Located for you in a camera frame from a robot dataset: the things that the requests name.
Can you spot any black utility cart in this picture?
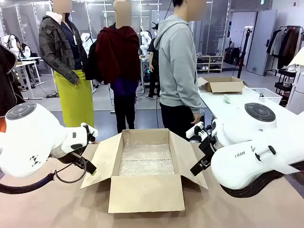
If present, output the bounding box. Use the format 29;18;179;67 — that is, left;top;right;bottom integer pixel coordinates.
274;67;298;96

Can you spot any clear bubble wrap sheet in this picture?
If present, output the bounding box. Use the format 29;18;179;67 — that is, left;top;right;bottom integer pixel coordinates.
118;139;175;177

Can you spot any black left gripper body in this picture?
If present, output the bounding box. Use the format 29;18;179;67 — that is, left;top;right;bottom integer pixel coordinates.
49;143;90;167

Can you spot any small open cardboard box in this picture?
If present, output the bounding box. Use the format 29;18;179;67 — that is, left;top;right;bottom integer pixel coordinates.
197;76;249;94

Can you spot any yellow-green skirt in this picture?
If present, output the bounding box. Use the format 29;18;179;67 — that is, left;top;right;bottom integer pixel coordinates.
54;69;95;128

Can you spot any white plastic basket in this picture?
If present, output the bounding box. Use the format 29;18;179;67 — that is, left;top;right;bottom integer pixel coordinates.
242;87;283;105

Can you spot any person in grey hoodie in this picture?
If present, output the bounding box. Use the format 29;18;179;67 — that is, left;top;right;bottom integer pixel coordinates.
153;0;206;141

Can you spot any person in black clothes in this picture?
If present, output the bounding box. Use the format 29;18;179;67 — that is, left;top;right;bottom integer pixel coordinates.
145;37;161;100

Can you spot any dark brown coat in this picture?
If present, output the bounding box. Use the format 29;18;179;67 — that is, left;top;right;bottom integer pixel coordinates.
0;44;26;117

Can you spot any black clothes rack with coats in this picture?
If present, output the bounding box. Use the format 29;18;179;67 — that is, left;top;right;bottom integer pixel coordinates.
265;25;304;77

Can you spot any person's right hand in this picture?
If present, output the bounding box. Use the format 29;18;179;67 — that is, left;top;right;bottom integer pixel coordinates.
191;113;203;125

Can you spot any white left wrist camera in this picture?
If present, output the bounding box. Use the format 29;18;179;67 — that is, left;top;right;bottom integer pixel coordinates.
80;123;99;143

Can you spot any person's right forearm grey sleeve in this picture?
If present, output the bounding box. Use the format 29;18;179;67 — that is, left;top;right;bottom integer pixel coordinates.
184;89;202;116

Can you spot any white side table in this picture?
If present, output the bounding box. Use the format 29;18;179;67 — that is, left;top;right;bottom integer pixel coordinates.
198;87;304;135

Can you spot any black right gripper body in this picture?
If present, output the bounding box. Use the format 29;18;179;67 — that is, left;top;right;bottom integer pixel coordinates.
198;135;218;165

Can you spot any camouflage jacket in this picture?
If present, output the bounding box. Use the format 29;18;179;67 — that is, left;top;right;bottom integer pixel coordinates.
38;15;89;86

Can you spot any maroon shawl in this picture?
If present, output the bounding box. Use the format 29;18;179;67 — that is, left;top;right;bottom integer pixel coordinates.
95;26;142;86

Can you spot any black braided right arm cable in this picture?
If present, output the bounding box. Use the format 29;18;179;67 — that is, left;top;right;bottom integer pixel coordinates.
219;170;285;199

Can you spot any mannequin in maroon shawl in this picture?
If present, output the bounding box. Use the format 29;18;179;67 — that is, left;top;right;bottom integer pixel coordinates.
84;0;142;134

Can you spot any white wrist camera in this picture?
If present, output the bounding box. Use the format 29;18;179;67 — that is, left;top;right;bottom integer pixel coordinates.
80;123;99;143
186;122;212;141

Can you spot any wooden shoe shelf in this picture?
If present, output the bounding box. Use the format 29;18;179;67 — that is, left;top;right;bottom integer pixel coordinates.
196;55;224;73

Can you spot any large open cardboard box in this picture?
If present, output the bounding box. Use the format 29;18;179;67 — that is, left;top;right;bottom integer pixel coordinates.
80;128;209;214

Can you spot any white background desk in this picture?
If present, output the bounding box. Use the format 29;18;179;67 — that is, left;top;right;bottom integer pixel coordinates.
14;56;46;100

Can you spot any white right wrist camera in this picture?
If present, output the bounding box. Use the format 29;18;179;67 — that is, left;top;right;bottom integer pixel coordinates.
186;122;212;141

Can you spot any black tripod stand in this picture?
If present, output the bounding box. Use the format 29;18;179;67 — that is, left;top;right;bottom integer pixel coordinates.
237;28;252;79

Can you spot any seated person in varsity jacket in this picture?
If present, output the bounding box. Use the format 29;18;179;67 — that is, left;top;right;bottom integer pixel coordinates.
18;42;34;59

